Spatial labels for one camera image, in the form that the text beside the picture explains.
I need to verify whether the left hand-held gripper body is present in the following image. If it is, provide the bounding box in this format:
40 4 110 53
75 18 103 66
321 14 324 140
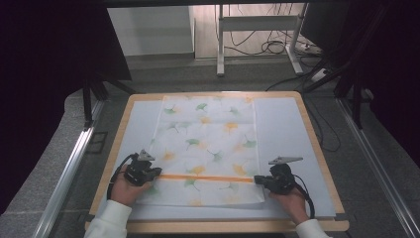
124 149 157 187

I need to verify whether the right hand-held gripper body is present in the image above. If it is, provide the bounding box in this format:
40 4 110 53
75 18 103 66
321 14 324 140
267 156 304 195

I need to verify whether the white leaf-print cloth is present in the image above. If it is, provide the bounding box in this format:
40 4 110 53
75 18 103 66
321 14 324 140
137 94 266 207

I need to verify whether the person's right hand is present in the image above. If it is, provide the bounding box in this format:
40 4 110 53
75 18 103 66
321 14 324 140
268 189 310 226

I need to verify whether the person's left hand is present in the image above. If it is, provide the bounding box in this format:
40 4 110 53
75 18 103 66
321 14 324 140
110 164 153 208

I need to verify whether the dark floor plate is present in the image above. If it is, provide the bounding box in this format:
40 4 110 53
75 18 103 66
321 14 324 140
86 131 109 155

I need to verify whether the white table mat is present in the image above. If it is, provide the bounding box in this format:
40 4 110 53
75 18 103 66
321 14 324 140
122 97 338 221

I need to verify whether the wooden table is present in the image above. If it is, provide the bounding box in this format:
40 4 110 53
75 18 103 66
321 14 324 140
84 91 351 234

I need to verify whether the black metal stand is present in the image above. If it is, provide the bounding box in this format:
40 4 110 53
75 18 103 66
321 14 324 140
82 70 137 129
302 0 395 131

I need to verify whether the white power strip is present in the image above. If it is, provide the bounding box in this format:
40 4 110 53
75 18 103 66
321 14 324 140
310 67 331 83

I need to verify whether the white cabinet panel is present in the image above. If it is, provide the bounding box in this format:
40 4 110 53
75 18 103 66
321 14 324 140
107 5 196 58

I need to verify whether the dark curtain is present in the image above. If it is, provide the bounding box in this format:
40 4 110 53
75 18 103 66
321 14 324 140
0 0 133 216
343 0 420 167

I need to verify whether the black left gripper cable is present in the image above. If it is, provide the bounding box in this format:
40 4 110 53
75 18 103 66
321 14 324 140
106 153 137 201

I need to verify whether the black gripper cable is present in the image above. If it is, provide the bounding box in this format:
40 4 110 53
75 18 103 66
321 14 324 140
106 153 137 201
292 174 316 220

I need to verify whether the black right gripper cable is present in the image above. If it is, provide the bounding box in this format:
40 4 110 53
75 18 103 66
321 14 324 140
292 174 316 220

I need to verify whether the long black floor cable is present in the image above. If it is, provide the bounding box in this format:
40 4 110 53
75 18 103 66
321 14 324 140
265 65 342 154

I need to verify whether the aluminium rail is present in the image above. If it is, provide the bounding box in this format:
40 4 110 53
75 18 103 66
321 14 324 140
336 97 420 238
33 98 104 238

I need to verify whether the black floor cables bundle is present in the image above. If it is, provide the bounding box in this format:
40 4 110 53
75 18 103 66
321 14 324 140
227 3 300 58

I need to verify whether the white metal desk frame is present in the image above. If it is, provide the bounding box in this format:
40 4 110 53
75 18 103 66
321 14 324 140
216 3 310 77

